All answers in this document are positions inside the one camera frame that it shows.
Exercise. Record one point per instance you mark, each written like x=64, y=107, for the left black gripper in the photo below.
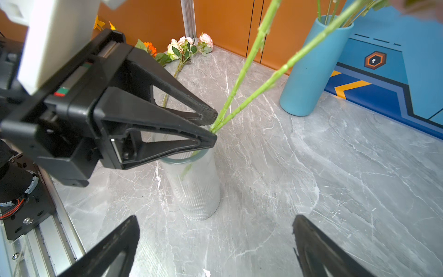
x=98, y=109

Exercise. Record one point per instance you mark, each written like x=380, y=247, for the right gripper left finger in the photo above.
x=111, y=257

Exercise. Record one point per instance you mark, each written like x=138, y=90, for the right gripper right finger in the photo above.
x=319, y=256

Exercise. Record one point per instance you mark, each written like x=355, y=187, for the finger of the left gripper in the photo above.
x=145, y=73

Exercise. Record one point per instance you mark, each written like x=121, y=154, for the small pink rose spray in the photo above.
x=184, y=49

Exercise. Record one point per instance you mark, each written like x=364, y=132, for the clear glass vase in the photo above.
x=194, y=182

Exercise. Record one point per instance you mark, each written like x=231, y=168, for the teal ceramic vase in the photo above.
x=311, y=74

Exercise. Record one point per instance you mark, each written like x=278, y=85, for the white ranunculus flower stem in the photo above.
x=331, y=10

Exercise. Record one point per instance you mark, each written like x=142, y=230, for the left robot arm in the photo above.
x=13, y=94

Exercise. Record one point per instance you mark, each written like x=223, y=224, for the orange gerbera flower stem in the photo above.
x=148, y=47

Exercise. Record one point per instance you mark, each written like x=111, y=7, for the yellow poppy flower stem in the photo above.
x=101, y=25

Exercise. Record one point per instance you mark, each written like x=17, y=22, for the aluminium front rail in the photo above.
x=47, y=250

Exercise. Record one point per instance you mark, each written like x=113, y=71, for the left aluminium corner post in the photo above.
x=189, y=21

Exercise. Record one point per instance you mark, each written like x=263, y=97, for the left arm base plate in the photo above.
x=25, y=199

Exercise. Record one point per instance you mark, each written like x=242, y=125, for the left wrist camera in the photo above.
x=57, y=31

